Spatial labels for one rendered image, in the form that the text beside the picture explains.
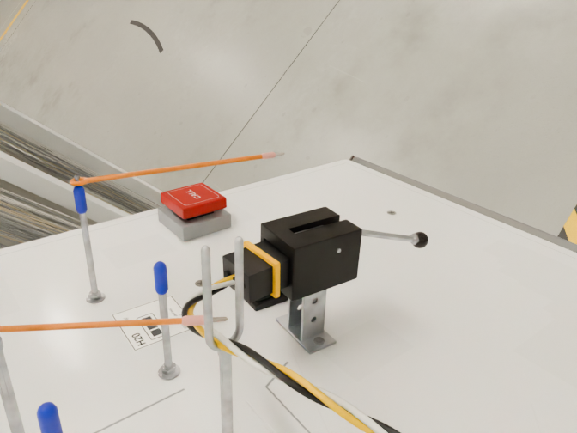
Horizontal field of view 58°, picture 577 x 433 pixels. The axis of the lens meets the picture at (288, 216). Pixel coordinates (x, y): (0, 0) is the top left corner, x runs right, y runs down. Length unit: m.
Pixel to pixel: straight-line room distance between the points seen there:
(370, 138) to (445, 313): 1.52
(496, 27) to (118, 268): 1.69
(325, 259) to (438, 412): 0.12
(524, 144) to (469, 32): 0.52
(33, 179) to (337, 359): 0.61
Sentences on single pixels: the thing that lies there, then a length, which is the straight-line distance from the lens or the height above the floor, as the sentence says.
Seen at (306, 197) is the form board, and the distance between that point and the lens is 0.62.
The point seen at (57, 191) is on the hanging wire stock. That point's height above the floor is 1.06.
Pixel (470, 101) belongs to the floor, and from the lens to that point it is 1.84.
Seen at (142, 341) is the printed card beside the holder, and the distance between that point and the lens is 0.40.
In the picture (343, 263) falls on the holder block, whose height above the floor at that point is 1.13.
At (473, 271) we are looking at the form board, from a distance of 0.51.
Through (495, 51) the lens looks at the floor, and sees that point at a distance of 1.93.
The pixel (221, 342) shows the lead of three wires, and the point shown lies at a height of 1.24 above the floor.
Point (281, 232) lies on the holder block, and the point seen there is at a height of 1.17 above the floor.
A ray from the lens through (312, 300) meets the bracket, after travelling 0.37.
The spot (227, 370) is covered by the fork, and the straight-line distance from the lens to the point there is 0.26.
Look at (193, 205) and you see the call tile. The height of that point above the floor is 1.12.
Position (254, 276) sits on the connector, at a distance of 0.32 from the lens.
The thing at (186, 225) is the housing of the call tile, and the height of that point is 1.11.
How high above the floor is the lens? 1.42
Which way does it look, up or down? 46 degrees down
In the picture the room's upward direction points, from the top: 56 degrees counter-clockwise
